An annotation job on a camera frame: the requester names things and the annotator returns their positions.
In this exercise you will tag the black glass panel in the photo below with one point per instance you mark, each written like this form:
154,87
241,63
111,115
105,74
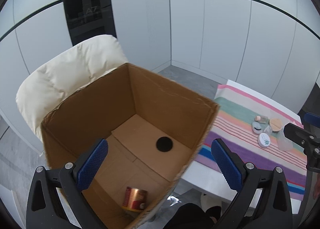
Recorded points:
87,6

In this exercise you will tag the gold and red can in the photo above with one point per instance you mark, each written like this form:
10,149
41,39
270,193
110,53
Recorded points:
133,197

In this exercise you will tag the white round jar lid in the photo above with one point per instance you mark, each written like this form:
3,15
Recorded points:
264,140

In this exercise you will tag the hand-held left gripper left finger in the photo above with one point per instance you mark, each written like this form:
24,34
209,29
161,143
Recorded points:
93,166

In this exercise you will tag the dark wall panel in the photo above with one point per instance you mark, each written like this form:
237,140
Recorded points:
312,98

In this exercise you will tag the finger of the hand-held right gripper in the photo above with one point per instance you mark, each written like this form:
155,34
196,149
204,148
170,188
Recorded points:
310,143
313,118

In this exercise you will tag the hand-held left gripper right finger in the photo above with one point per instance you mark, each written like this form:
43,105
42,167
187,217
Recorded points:
226,166

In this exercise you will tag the beige makeup puff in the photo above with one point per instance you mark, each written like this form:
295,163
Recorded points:
276,124

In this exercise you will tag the clear plastic cup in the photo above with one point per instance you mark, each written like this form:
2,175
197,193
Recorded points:
285,143

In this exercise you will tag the black round disc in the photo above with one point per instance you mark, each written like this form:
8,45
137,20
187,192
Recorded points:
164,144

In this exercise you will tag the small clear pink-capped bottle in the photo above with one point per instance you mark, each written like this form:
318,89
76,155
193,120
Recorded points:
262,118

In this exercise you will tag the clear round case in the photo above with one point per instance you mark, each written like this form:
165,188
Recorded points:
256,127

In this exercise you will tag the brown cardboard box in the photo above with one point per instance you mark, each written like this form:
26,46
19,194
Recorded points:
150,93

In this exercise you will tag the person's dark pants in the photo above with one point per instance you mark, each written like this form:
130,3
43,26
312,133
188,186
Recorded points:
190,216

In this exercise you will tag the striped pastel cloth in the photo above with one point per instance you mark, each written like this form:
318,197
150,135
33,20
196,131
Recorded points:
237,111

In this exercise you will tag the white table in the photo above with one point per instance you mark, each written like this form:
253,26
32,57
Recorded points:
200,181

